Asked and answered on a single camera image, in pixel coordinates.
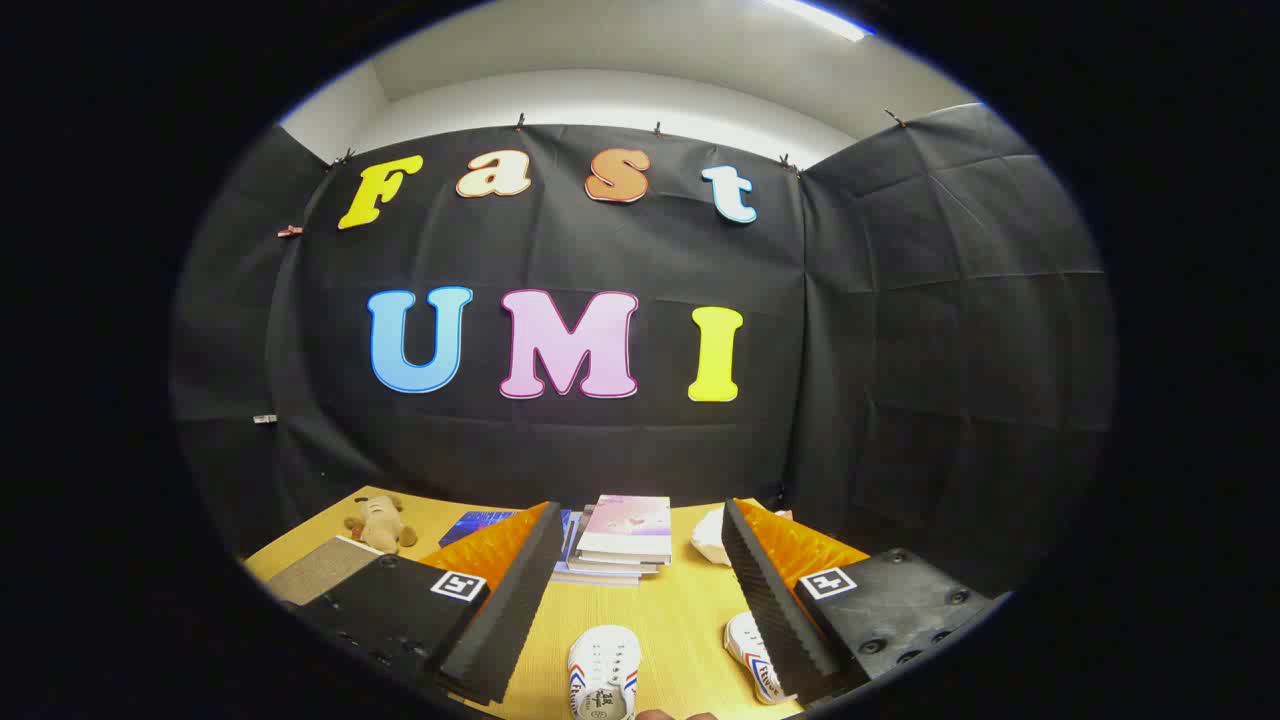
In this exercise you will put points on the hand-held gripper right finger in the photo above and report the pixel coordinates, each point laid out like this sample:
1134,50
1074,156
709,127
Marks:
775,610

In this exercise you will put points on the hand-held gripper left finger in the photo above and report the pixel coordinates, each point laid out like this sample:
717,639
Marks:
505,610

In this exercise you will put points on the white striped canvas shoe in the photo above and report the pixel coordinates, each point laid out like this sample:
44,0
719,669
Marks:
750,650
603,670

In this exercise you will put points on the beige fabric storage box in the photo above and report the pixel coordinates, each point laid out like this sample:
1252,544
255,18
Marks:
320,570

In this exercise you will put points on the dark blue book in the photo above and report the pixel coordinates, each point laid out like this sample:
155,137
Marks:
480,522

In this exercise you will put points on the white plush toy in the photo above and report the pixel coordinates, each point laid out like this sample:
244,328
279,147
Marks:
712,540

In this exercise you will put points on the light blue cover book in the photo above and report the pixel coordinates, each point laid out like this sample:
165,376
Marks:
595,578

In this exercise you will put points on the grey cover book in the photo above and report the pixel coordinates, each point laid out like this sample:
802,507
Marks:
615,568

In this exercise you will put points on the pink cover book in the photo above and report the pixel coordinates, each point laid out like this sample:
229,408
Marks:
628,525

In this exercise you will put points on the brown plush dog toy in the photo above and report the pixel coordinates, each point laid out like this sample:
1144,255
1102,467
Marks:
380,525

